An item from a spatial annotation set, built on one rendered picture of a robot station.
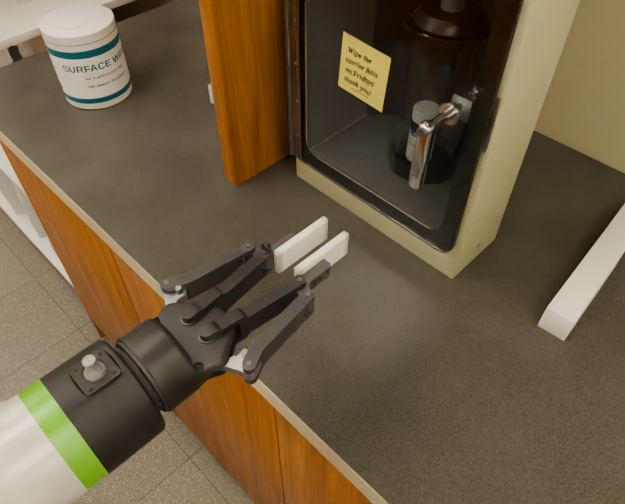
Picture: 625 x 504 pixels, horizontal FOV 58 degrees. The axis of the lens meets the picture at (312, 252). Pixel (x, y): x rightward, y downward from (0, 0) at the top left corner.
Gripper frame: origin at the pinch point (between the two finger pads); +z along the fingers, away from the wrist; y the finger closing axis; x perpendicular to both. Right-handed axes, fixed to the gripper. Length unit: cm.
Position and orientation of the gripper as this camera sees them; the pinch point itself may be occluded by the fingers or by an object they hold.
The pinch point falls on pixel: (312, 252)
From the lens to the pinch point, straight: 56.0
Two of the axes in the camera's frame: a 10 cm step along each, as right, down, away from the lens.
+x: -0.1, 6.6, 7.5
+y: -7.0, -5.4, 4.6
